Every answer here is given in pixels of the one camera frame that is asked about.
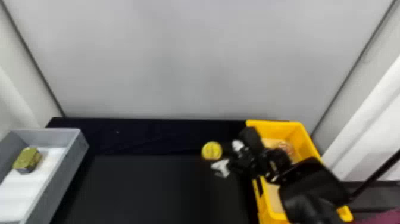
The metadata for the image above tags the yellow box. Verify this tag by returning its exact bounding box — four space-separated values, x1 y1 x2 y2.
245 119 355 224

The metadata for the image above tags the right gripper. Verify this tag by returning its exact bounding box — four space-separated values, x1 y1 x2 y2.
210 140 270 181

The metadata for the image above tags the white foam pad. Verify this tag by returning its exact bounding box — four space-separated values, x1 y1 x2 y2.
0 146 68 222

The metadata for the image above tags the black rod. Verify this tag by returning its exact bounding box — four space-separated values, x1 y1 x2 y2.
349 149 400 201

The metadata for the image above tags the yellow can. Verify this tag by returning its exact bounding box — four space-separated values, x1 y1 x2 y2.
201 141 224 161

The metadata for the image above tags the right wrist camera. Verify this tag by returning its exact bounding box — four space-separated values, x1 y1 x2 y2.
238 126 265 151

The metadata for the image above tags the grey box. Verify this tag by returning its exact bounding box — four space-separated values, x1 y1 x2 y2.
0 128 90 224

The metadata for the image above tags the gold tin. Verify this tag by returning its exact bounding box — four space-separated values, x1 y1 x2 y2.
12 147 43 175

